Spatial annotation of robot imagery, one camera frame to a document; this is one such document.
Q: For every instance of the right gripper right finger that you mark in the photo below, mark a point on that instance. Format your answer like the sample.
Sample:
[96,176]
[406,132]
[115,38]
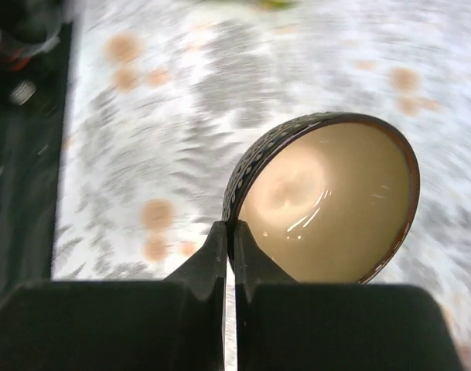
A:
[285,325]

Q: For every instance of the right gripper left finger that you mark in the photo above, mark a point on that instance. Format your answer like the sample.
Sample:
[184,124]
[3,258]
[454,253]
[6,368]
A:
[173,324]

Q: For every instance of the beige dark rimmed bowl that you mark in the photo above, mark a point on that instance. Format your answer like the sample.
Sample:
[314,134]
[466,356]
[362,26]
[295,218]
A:
[327,197]

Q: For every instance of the floral patterned table mat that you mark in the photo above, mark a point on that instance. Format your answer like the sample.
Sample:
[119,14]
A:
[165,96]

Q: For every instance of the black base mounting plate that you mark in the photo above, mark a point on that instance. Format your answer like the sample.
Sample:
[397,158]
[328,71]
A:
[30,147]

